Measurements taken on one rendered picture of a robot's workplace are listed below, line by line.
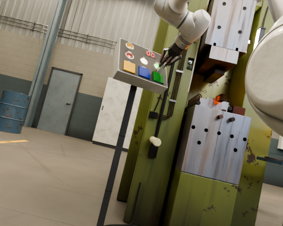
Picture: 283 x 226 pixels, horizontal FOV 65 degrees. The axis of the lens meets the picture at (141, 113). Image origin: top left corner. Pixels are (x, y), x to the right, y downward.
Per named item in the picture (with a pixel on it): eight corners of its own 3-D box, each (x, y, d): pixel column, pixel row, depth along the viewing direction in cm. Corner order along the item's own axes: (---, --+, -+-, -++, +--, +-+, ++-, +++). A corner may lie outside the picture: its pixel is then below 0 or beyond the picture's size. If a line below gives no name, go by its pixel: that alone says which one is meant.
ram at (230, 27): (258, 55, 157) (268, 3, 161) (204, 43, 158) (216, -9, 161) (233, 71, 199) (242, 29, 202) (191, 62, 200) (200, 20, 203)
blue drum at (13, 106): (11, 133, 472) (23, 93, 480) (-16, 127, 474) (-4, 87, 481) (25, 133, 531) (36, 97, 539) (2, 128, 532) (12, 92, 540)
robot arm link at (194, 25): (195, 36, 125) (176, 23, 122) (215, 15, 113) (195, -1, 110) (193, 47, 118) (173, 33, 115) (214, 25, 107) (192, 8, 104)
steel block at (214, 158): (238, 184, 143) (251, 117, 147) (180, 171, 144) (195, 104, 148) (211, 170, 199) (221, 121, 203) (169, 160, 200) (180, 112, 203)
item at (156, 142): (160, 148, 120) (162, 138, 121) (151, 145, 120) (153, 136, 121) (155, 144, 164) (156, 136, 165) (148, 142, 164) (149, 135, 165)
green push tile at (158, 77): (164, 83, 138) (163, 74, 143) (153, 80, 135) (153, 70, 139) (162, 85, 140) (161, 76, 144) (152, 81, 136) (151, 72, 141)
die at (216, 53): (236, 64, 156) (239, 51, 157) (208, 57, 157) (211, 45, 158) (216, 78, 198) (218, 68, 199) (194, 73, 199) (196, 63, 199)
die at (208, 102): (226, 113, 153) (229, 101, 154) (198, 106, 154) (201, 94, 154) (208, 117, 195) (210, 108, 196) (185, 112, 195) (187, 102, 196)
